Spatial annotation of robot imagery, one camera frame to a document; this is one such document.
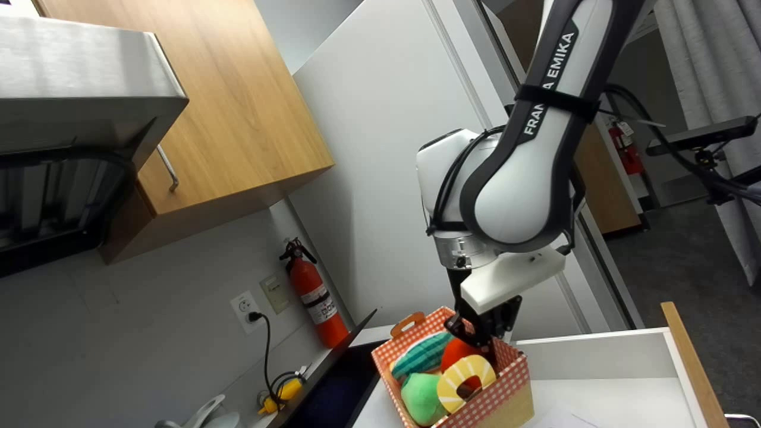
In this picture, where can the black camera tripod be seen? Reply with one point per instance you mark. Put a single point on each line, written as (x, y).
(717, 179)

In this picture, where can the plush carrot toy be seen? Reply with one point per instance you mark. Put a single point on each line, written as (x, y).
(459, 358)

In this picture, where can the small red fire extinguisher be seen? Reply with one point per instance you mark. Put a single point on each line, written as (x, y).
(628, 150)

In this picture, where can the grey refrigerator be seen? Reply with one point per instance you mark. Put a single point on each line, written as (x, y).
(382, 157)

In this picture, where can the large red fire extinguisher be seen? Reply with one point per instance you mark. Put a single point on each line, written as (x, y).
(312, 294)

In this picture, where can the wooden upper cabinet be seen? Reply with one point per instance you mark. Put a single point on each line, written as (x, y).
(230, 103)

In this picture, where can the green striped plush vegetable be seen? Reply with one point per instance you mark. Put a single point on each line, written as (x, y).
(419, 355)

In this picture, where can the white wall switch plate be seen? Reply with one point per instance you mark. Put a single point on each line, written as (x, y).
(276, 291)

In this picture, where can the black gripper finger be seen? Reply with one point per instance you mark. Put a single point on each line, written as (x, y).
(459, 327)
(489, 345)

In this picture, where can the light green plush toy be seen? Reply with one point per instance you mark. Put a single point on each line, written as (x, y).
(421, 398)

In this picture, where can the white curved kitchenware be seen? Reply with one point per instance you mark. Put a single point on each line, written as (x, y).
(202, 414)

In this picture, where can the grey curtain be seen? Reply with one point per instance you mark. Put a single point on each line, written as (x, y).
(715, 63)

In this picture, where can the wooden background cabinet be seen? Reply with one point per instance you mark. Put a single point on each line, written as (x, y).
(607, 198)

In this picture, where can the orange checkered carton box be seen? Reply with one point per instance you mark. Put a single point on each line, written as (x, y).
(490, 404)

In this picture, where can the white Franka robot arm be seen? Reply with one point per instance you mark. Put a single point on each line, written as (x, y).
(525, 182)

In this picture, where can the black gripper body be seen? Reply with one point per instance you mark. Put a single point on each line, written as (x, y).
(490, 316)

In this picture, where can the yellow round gadget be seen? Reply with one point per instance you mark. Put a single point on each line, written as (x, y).
(287, 390)

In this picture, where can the steel range hood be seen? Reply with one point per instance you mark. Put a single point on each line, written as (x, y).
(73, 95)

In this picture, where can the white wall outlet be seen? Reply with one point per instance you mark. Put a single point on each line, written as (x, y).
(249, 309)

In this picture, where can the black induction cooktop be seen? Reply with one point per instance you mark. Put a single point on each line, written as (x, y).
(334, 389)

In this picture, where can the black stereo camera bar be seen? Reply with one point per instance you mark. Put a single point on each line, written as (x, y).
(703, 133)

